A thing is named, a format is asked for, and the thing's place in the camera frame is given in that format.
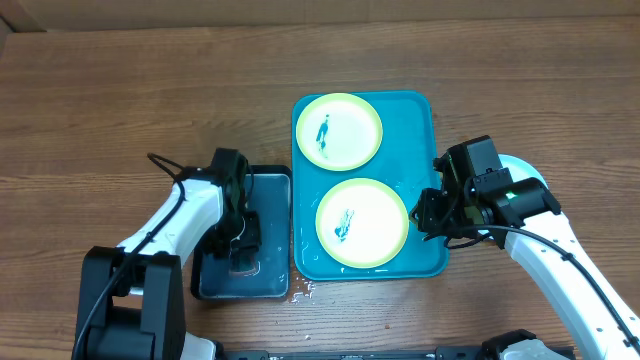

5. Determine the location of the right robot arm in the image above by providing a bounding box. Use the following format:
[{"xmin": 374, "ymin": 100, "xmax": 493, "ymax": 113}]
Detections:
[{"xmin": 410, "ymin": 153, "xmax": 639, "ymax": 359}]

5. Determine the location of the light blue plate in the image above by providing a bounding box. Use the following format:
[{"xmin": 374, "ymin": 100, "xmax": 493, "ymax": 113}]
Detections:
[{"xmin": 499, "ymin": 154, "xmax": 548, "ymax": 187}]

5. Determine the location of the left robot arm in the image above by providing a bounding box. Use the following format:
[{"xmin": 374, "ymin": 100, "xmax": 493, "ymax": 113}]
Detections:
[{"xmin": 72, "ymin": 165, "xmax": 261, "ymax": 359}]

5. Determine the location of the yellow-green plate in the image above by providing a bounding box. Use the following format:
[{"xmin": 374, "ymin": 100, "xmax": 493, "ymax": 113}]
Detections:
[
  {"xmin": 315, "ymin": 178, "xmax": 409, "ymax": 269},
  {"xmin": 294, "ymin": 93, "xmax": 383, "ymax": 172}
]

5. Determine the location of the green dish sponge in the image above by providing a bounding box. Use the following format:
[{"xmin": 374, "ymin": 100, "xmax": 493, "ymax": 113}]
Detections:
[{"xmin": 229, "ymin": 248, "xmax": 260, "ymax": 276}]

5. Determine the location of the teal plastic tray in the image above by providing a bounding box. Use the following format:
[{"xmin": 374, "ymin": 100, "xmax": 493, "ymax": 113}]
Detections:
[{"xmin": 291, "ymin": 90, "xmax": 449, "ymax": 281}]

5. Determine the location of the black water tray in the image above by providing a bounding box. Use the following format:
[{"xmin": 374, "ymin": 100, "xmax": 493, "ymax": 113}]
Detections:
[{"xmin": 190, "ymin": 165, "xmax": 292, "ymax": 301}]

